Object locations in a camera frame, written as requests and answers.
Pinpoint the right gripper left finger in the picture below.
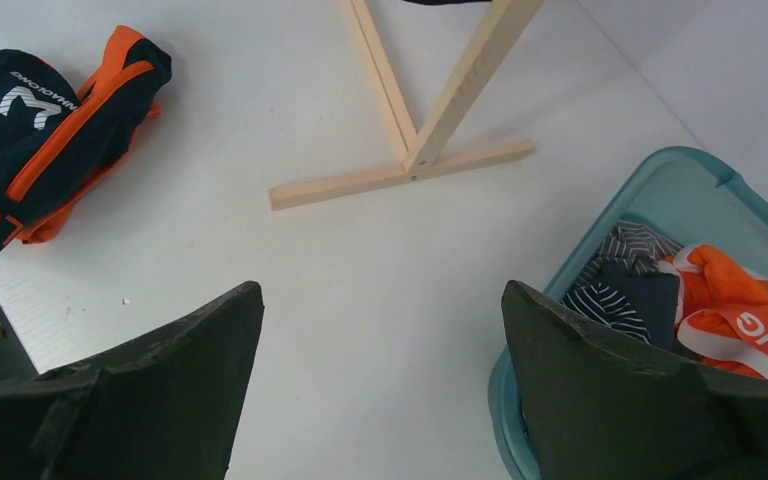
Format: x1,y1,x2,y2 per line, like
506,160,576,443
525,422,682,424
0,281,265,479

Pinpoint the teal plastic basket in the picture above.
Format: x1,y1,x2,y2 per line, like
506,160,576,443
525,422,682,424
488,147,768,479

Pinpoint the black white-banded underwear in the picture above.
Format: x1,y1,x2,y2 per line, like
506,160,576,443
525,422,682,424
404,0,491,7

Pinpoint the navy striped underwear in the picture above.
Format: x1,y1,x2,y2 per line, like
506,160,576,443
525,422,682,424
561,220,684,351

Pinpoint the wooden clothes rack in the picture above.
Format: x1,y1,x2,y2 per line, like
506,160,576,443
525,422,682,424
268,0,542,211

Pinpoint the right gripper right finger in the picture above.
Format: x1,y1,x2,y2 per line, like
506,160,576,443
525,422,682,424
501,281,768,479

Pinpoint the orange underwear in basket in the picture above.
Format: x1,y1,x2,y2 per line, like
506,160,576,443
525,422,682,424
657,244,768,380

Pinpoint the navy orange-trimmed underwear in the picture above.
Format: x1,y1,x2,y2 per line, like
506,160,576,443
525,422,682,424
0,25,172,251

